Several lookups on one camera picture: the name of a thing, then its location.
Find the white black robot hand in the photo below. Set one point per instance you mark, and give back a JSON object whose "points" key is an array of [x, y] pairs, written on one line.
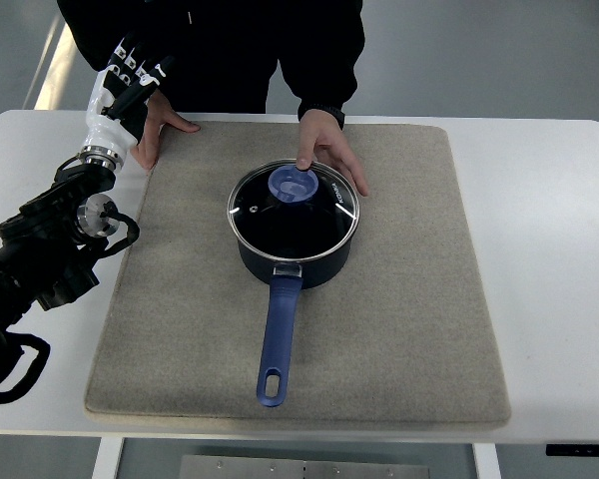
{"points": [[117, 109]]}

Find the person's right hand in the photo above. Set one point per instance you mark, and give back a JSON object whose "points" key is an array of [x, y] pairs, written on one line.
{"points": [[160, 114]]}

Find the person's left hand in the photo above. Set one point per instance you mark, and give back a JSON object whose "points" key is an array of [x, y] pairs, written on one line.
{"points": [[321, 139]]}

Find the glass lid with blue knob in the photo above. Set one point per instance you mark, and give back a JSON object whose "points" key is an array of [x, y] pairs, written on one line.
{"points": [[280, 212]]}

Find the dark blue saucepan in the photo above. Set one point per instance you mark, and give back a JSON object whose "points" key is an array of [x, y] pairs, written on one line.
{"points": [[286, 279]]}

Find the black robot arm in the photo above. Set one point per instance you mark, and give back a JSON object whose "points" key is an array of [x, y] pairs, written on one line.
{"points": [[47, 256]]}

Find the person in black clothes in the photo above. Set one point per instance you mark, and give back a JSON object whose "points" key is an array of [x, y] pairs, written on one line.
{"points": [[226, 51]]}

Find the beige felt mat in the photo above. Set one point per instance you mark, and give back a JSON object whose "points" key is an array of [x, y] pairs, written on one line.
{"points": [[400, 338]]}

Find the white table leg left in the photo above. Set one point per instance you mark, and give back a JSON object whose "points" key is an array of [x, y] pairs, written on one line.
{"points": [[108, 458]]}

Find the white table leg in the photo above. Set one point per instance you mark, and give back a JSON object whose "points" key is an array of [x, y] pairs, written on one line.
{"points": [[486, 461], [108, 458]]}

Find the metal plate under table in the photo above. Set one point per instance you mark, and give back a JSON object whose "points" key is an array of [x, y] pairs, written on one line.
{"points": [[206, 466]]}

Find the white table leg right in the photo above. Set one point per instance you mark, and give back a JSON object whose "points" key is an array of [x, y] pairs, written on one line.
{"points": [[486, 461]]}

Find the black table control panel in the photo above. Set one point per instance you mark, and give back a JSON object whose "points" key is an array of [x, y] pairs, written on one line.
{"points": [[572, 450]]}

